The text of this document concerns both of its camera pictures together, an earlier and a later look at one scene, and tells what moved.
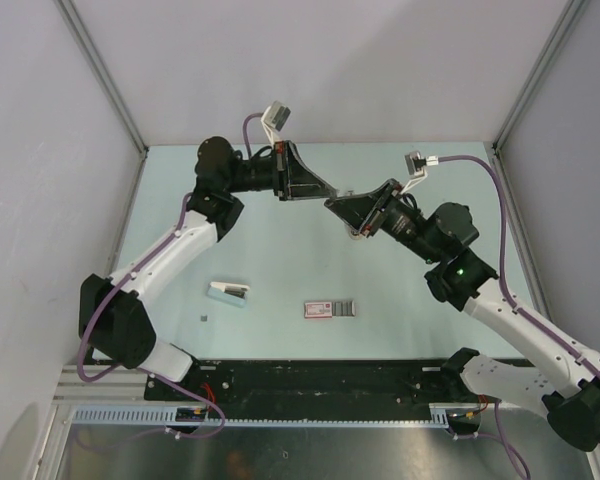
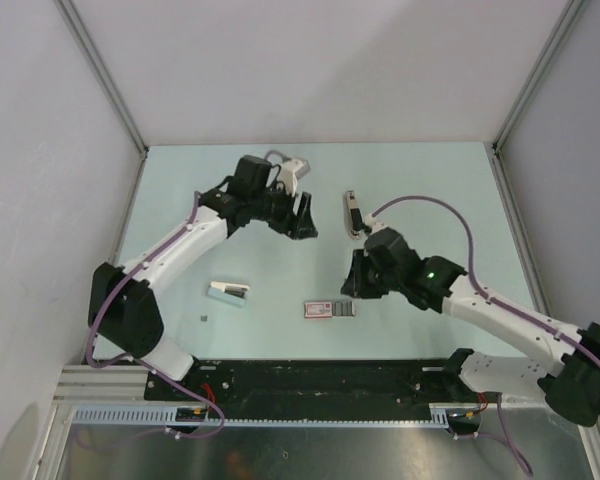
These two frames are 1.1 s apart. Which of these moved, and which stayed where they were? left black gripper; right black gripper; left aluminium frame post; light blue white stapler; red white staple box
Moved: left black gripper; right black gripper
Stayed: left aluminium frame post; light blue white stapler; red white staple box
